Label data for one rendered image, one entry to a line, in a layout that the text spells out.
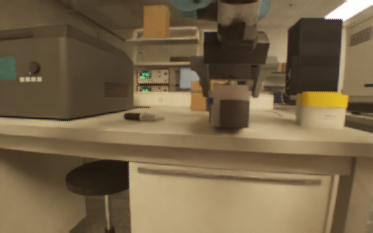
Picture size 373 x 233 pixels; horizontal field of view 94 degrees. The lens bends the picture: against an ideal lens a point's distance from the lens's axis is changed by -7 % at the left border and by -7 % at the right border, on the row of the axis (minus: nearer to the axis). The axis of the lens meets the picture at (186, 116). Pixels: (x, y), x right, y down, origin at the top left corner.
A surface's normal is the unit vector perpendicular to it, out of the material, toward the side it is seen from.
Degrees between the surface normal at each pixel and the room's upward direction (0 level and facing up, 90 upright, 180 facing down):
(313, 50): 90
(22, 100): 90
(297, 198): 90
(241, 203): 90
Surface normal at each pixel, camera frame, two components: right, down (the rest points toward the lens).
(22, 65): -0.15, 0.11
